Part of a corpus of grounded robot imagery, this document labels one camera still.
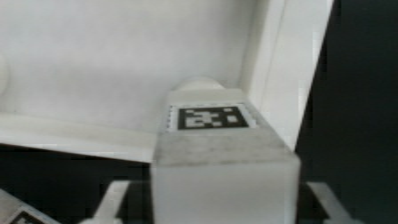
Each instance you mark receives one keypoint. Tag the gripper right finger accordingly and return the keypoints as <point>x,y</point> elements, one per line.
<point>321,209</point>

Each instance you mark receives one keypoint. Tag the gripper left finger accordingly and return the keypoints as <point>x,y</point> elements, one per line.
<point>125,205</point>

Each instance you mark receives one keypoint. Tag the white table leg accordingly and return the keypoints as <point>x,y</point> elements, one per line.
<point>19,213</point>
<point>225,169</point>

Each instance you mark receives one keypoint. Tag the white square table top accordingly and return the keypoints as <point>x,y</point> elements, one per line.
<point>95,56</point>

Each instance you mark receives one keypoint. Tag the white L-shaped fence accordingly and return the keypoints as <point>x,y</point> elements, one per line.
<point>292,66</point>

